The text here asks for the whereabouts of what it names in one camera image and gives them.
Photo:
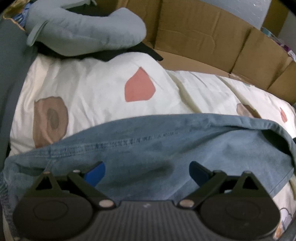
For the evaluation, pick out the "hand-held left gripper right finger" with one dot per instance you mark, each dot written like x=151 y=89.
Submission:
x=198 y=173

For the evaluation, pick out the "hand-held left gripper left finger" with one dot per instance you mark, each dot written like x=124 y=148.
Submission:
x=96 y=173

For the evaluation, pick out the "blue denim pants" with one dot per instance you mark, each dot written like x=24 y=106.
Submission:
x=150 y=143

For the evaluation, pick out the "bear print bed sheet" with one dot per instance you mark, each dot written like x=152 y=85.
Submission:
x=92 y=76

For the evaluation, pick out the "dark grey pillow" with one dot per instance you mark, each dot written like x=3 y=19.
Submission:
x=9 y=69

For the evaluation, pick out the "flattened cardboard box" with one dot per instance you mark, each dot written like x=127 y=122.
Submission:
x=196 y=34

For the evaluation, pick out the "grey neck pillow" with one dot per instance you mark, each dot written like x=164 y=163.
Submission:
x=92 y=30

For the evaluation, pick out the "purple detergent pouch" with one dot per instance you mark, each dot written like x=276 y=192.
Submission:
x=286 y=48

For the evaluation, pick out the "grey wrapped mattress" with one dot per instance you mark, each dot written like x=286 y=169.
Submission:
x=249 y=11

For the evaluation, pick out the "tall cardboard box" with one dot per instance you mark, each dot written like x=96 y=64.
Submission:
x=275 y=20

